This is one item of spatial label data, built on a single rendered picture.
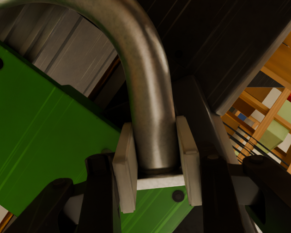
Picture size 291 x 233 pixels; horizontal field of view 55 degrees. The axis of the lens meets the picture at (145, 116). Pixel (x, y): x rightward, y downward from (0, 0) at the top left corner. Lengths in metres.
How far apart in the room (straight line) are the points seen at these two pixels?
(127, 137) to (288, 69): 0.86
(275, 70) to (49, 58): 0.69
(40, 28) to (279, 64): 0.84
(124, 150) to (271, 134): 3.33
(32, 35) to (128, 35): 0.10
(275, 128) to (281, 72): 2.53
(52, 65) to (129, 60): 0.46
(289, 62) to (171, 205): 0.82
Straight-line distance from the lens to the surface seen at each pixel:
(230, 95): 0.27
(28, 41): 0.26
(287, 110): 3.76
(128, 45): 0.18
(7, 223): 0.45
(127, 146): 0.16
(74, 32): 0.62
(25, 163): 0.25
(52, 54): 0.62
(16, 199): 0.27
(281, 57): 1.00
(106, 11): 0.18
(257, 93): 3.76
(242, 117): 8.65
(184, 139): 0.15
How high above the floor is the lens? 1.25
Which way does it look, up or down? 13 degrees down
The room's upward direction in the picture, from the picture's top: 129 degrees clockwise
